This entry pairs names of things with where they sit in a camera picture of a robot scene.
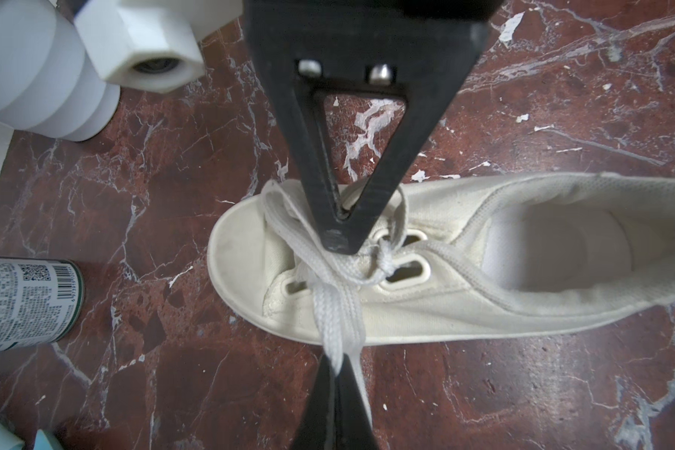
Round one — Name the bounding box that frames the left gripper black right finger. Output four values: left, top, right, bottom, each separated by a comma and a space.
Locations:
333, 355, 379, 450

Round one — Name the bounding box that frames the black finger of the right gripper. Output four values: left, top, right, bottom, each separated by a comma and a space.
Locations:
243, 1, 500, 255

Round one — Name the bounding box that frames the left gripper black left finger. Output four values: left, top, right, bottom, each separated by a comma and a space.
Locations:
291, 356, 335, 450

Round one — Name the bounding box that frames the cream white sneaker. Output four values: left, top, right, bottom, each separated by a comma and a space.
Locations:
207, 172, 675, 346

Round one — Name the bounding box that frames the small silver tin can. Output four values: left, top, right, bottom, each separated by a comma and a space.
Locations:
0, 257, 84, 352

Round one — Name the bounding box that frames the light blue plastic trowel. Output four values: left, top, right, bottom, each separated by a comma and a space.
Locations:
0, 423, 64, 450

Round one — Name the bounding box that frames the white pot with flowers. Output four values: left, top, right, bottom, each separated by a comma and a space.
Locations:
0, 1, 120, 142

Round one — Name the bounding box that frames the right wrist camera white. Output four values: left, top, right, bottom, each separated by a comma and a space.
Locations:
69, 0, 243, 93

